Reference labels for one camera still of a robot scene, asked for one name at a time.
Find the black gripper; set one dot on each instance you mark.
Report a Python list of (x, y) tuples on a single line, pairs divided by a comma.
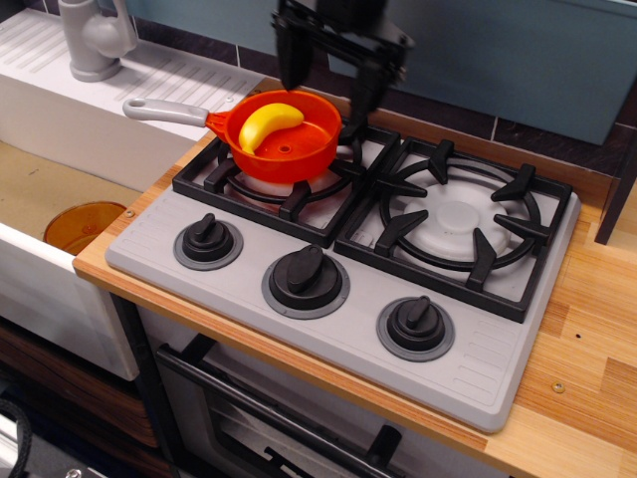
[(356, 32)]

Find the yellow toy banana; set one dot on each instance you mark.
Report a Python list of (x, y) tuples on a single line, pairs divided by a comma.
[(266, 120)]

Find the black left burner grate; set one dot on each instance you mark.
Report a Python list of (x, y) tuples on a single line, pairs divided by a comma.
[(313, 210)]

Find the black burner grate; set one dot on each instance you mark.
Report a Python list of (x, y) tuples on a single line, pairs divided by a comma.
[(313, 210), (467, 228)]

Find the teal range hood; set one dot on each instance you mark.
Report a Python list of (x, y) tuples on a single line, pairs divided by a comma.
[(568, 67)]

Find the black left stove knob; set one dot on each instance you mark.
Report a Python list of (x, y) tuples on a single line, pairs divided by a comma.
[(208, 244)]

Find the black stove knob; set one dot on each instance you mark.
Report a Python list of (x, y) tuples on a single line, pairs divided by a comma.
[(306, 285), (208, 244), (415, 329)]

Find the black right burner grate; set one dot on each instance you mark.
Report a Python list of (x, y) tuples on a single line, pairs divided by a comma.
[(467, 228)]

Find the black middle stove knob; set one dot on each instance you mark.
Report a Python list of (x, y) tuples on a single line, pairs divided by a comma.
[(306, 285)]

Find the grey toy faucet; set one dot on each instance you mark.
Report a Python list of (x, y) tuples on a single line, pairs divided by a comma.
[(96, 43)]

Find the grey toy stove top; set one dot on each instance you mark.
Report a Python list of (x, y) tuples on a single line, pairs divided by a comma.
[(475, 381)]

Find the black right stove knob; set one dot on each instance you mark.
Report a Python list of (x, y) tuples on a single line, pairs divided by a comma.
[(415, 329)]

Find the white toy sink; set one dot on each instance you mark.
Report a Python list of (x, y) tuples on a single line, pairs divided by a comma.
[(65, 142)]

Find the orange transparent lid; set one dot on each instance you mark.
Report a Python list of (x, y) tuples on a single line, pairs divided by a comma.
[(75, 228)]

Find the orange toy pot grey handle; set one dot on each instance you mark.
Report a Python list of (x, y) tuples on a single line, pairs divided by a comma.
[(285, 156)]

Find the oven door with black handle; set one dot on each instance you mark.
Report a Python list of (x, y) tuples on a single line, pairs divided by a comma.
[(253, 420)]

